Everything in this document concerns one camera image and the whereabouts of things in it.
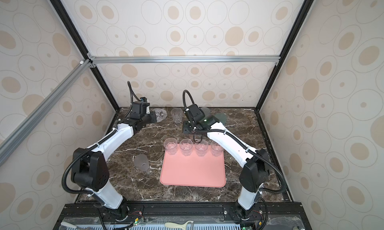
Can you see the clear faceted glass two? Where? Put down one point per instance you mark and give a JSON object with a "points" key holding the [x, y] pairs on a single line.
{"points": [[161, 114]]}

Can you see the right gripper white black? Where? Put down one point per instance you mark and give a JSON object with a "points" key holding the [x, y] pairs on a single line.
{"points": [[185, 127]]}

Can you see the blue tall plastic tumbler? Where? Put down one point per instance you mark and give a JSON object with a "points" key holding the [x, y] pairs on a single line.
{"points": [[206, 111]]}

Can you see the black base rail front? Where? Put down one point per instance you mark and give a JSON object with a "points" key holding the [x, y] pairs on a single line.
{"points": [[206, 216]]}

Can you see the aluminium frame rail back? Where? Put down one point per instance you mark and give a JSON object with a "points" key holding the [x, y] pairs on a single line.
{"points": [[184, 59]]}

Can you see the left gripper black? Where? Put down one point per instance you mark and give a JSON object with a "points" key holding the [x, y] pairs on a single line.
{"points": [[154, 118]]}

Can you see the clear faceted glass three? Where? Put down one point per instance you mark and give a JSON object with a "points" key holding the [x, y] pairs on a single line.
{"points": [[201, 148]]}

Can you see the aluminium frame rail left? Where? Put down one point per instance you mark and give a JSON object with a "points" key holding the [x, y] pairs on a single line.
{"points": [[26, 127]]}

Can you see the aluminium frame rail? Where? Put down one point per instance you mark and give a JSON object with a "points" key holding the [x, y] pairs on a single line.
{"points": [[26, 127], [184, 59]]}

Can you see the clear faceted glass four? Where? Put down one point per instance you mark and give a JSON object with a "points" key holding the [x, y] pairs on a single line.
{"points": [[216, 149]]}

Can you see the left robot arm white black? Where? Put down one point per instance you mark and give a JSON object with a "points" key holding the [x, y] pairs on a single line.
{"points": [[89, 168]]}

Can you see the cream plastic handle tool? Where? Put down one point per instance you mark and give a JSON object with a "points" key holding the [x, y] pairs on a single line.
{"points": [[188, 225]]}

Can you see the clear faceted glass five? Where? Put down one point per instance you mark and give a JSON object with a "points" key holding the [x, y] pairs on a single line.
{"points": [[171, 146]]}

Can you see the frosted grey plastic cup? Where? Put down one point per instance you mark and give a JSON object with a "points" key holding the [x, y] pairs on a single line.
{"points": [[141, 162]]}

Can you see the teal tall plastic tumbler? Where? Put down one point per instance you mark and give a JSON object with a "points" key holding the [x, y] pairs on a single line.
{"points": [[221, 117]]}

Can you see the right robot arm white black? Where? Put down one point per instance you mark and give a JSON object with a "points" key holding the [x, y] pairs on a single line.
{"points": [[255, 170]]}

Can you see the clear faceted glass one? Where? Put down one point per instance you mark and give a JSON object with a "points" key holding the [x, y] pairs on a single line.
{"points": [[186, 146]]}

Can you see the pink plastic tray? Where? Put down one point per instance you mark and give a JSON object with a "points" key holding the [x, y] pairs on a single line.
{"points": [[193, 170]]}

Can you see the clear faceted glass six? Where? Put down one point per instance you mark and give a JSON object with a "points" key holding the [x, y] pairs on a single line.
{"points": [[177, 115]]}

